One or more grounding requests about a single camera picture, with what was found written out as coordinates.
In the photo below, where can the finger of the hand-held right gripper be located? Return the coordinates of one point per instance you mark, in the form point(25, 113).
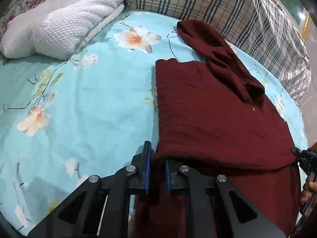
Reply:
point(301, 155)

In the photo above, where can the person's right hand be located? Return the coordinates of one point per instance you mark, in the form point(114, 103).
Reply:
point(308, 191)

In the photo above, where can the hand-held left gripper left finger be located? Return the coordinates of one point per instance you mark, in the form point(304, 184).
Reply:
point(147, 168)

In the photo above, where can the white textured blanket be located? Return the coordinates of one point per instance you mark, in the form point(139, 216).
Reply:
point(62, 22)

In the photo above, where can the gold framed picture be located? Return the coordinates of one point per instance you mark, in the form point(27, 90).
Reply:
point(304, 24)

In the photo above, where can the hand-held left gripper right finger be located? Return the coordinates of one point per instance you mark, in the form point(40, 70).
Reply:
point(168, 176)

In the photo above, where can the plaid quilt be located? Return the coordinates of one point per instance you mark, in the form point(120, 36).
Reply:
point(235, 7)

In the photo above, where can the maroon knit sweater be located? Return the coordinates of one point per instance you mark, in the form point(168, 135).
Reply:
point(210, 116)

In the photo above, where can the light blue floral bed sheet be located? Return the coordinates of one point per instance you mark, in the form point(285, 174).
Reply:
point(86, 99)

